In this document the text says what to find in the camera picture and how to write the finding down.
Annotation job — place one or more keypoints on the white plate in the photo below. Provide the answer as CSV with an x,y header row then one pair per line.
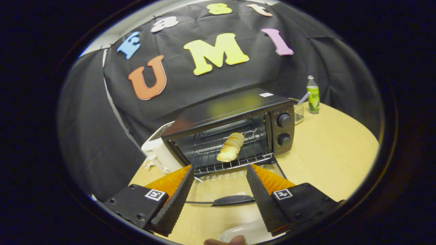
x,y
247,230

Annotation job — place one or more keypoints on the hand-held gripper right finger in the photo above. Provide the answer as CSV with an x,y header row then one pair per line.
x,y
264,200

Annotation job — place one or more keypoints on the black toaster oven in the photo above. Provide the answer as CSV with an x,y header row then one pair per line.
x,y
231,107

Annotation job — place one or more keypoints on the white pop-up toaster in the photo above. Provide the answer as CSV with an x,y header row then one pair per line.
x,y
160,154

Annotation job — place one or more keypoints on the golden bread roll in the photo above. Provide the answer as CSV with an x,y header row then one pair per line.
x,y
231,146

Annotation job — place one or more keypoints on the green label drink bottle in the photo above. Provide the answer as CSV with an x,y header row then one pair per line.
x,y
313,97

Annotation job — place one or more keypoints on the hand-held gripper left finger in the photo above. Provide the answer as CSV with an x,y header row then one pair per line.
x,y
173,202

